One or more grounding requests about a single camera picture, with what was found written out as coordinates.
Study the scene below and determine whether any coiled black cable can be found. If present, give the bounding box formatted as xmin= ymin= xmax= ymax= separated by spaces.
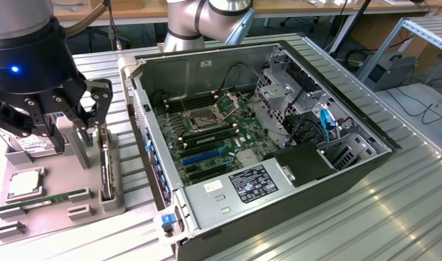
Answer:
xmin=344 ymin=48 xmax=368 ymax=69

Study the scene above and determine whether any RAM stick with white label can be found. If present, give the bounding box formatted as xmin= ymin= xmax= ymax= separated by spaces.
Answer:
xmin=181 ymin=129 xmax=240 ymax=150

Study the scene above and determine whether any black slanted pole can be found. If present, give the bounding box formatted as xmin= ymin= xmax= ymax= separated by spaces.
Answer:
xmin=328 ymin=0 xmax=372 ymax=55

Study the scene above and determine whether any green motherboard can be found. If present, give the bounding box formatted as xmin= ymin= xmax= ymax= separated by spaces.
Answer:
xmin=149 ymin=91 xmax=279 ymax=185

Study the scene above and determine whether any wooden desk with white frame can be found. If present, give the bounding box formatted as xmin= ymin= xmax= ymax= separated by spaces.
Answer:
xmin=52 ymin=0 xmax=171 ymax=30
xmin=255 ymin=0 xmax=442 ymax=54

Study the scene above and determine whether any long black expansion slot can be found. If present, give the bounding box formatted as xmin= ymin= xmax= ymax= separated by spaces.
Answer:
xmin=188 ymin=170 xmax=228 ymax=183
xmin=179 ymin=143 xmax=221 ymax=159
xmin=187 ymin=163 xmax=227 ymax=176

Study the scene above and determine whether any graphics card with metal bracket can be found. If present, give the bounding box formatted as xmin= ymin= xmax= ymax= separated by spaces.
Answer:
xmin=95 ymin=122 xmax=117 ymax=202

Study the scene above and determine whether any hard disk with blue rails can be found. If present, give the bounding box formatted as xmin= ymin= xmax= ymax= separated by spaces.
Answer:
xmin=0 ymin=107 xmax=68 ymax=158

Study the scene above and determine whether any thin cable with metal plug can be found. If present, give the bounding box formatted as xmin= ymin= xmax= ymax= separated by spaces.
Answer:
xmin=107 ymin=0 xmax=123 ymax=51

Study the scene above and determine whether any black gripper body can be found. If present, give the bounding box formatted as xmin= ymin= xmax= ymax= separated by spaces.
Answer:
xmin=0 ymin=16 xmax=88 ymax=115

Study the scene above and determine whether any silver power supply unit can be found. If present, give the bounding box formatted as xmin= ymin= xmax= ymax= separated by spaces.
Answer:
xmin=176 ymin=158 xmax=297 ymax=232

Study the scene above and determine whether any black office chair base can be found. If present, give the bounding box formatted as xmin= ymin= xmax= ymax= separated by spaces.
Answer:
xmin=65 ymin=26 xmax=131 ymax=54

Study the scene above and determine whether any silver CPU chip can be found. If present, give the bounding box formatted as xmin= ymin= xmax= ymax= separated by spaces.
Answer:
xmin=6 ymin=171 xmax=43 ymax=198

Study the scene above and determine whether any black power wire bundle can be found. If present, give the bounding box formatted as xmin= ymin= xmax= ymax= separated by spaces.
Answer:
xmin=280 ymin=104 xmax=328 ymax=150

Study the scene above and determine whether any aluminium profile frame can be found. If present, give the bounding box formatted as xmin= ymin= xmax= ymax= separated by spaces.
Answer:
xmin=356 ymin=16 xmax=442 ymax=84

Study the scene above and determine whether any silver chipset heatsink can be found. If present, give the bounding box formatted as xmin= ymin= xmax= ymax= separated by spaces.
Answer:
xmin=236 ymin=150 xmax=260 ymax=167

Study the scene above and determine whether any black looped wire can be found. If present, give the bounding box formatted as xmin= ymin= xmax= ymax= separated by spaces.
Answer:
xmin=220 ymin=61 xmax=261 ymax=95

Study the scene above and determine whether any thin black wire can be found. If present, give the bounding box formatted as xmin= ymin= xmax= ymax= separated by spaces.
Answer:
xmin=386 ymin=88 xmax=442 ymax=128

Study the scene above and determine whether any open black PC case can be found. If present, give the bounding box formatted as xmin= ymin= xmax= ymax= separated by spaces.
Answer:
xmin=117 ymin=39 xmax=403 ymax=261

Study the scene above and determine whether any metal socket cover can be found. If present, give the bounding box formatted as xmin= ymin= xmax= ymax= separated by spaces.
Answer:
xmin=211 ymin=91 xmax=244 ymax=121

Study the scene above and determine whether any CPU socket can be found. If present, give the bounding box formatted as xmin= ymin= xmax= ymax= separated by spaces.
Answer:
xmin=185 ymin=108 xmax=221 ymax=131

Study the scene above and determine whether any thin metal locking lever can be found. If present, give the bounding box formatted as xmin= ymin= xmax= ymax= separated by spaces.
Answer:
xmin=176 ymin=90 xmax=189 ymax=115

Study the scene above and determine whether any light blue network cable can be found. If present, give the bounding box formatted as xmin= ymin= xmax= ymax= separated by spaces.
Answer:
xmin=55 ymin=0 xmax=87 ymax=12

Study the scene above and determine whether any grey box with handle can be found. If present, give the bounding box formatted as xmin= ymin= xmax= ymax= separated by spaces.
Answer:
xmin=364 ymin=53 xmax=418 ymax=92

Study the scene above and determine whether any perforated metal disk bay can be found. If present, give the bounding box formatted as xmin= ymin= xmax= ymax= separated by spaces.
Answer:
xmin=316 ymin=133 xmax=376 ymax=171

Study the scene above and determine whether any thick robot cable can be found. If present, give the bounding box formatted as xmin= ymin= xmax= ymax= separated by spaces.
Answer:
xmin=63 ymin=0 xmax=112 ymax=36

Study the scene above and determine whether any blue SATA wire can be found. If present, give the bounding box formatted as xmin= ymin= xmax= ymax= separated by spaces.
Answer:
xmin=319 ymin=108 xmax=337 ymax=142

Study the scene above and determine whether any grey printed parts rack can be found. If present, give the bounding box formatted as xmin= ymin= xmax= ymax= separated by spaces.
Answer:
xmin=0 ymin=116 xmax=128 ymax=247

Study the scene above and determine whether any green RAM stick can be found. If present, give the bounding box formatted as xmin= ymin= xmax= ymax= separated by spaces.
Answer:
xmin=0 ymin=190 xmax=80 ymax=213

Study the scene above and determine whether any black plastic air shroud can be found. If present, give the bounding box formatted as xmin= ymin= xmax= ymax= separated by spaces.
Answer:
xmin=263 ymin=142 xmax=337 ymax=189

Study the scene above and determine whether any black RAM slot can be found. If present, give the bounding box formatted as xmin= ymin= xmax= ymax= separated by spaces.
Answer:
xmin=180 ymin=127 xmax=239 ymax=145
xmin=164 ymin=98 xmax=215 ymax=114
xmin=163 ymin=93 xmax=213 ymax=107
xmin=179 ymin=123 xmax=237 ymax=141

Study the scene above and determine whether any silver metal disk bay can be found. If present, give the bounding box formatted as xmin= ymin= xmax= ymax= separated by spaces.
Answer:
xmin=255 ymin=67 xmax=328 ymax=115

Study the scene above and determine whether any blue case latch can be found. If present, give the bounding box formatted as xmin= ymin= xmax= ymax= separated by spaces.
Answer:
xmin=160 ymin=214 xmax=177 ymax=228

